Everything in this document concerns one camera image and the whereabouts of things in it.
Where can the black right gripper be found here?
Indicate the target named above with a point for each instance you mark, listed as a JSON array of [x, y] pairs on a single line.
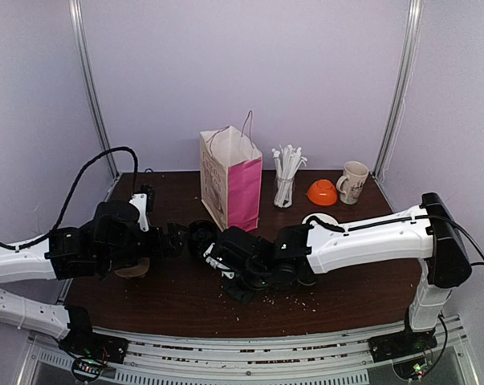
[[216, 252]]

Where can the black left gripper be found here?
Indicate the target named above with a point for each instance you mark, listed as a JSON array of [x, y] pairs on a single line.
[[174, 246]]

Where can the stack of black cup lids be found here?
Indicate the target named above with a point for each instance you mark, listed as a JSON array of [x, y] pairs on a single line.
[[202, 234]]

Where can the stack of paper cups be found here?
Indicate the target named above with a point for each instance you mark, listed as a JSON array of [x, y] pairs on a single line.
[[319, 219]]

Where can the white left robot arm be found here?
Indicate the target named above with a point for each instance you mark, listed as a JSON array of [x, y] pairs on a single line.
[[69, 326]]

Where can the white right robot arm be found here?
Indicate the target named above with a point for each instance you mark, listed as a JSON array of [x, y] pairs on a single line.
[[425, 233]]

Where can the stack of cardboard cup carriers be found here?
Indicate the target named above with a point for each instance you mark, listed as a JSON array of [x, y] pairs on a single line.
[[137, 271]]

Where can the pink and white paper bag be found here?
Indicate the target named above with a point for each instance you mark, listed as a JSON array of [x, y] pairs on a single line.
[[231, 176]]

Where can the orange bowl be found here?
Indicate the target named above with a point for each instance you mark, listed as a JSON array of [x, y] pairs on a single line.
[[322, 193]]

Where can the glass jar of straws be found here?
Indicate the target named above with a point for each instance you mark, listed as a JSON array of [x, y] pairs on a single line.
[[287, 161]]

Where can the beige ceramic mug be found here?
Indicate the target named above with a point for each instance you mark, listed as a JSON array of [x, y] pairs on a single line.
[[351, 183]]

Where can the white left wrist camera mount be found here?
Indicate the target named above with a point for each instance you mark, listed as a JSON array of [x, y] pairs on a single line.
[[144, 202]]

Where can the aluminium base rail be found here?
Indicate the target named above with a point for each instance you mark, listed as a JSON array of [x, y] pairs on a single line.
[[327, 358]]

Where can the right aluminium frame post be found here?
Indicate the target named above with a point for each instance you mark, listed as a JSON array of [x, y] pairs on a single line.
[[404, 75]]

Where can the aluminium frame post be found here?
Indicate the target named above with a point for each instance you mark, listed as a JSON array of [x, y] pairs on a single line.
[[78, 26], [404, 75]]

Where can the left aluminium frame post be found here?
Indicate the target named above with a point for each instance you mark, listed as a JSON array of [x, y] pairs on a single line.
[[78, 26]]

